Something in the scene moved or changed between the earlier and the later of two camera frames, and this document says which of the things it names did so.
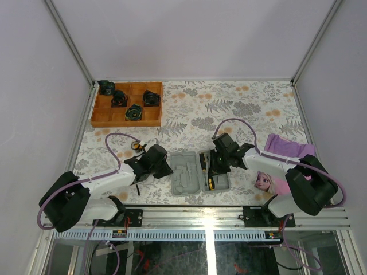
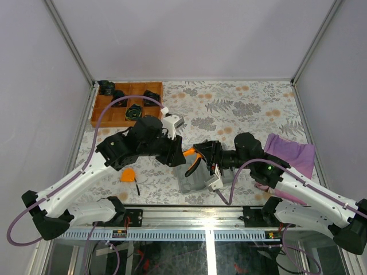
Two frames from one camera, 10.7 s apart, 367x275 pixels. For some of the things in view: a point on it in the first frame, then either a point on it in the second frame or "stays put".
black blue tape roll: x=133 y=113 stays put
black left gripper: x=167 y=171 -> x=175 y=156
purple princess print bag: x=276 y=144 stays put
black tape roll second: x=119 y=99 stays put
